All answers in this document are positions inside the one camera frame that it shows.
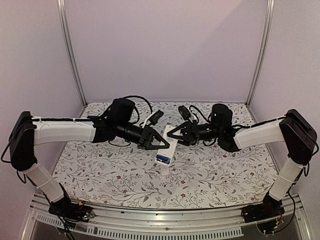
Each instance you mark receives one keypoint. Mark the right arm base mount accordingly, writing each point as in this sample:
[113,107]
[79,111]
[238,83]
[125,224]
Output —
[267,216]

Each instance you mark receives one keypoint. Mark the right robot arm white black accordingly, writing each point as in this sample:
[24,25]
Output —
[292,129]

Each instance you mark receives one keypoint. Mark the front aluminium rail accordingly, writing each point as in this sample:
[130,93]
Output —
[116,216]

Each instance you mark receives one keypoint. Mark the left aluminium frame post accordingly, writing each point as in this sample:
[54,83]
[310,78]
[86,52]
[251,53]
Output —
[61,6]

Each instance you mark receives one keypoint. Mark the white battery cover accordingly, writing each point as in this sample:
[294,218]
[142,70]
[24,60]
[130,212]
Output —
[164,170]

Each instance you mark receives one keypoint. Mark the floral table mat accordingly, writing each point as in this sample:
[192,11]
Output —
[118,173]

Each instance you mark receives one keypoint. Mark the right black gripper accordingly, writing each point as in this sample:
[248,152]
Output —
[194,132]

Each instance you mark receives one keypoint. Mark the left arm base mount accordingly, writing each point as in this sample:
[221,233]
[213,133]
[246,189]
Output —
[74,212]

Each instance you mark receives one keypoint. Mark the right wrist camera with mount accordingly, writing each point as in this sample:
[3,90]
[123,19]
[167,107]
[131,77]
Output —
[187,115]

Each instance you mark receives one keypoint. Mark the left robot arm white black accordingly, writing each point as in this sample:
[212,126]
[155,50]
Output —
[30,131]

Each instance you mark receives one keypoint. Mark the white remote control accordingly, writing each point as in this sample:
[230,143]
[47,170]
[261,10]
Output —
[171,150]

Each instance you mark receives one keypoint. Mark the blue battery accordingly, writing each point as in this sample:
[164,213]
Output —
[163,158]

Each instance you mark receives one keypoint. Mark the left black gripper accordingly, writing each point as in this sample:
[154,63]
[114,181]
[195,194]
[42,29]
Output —
[151,134]

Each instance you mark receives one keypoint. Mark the right aluminium frame post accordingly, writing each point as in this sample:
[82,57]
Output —
[270,4]

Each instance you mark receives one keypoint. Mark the aluminium frame post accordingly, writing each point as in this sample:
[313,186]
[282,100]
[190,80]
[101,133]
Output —
[270,4]
[61,6]

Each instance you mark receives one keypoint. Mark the perforated white cable duct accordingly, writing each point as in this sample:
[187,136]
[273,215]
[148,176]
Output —
[155,233]

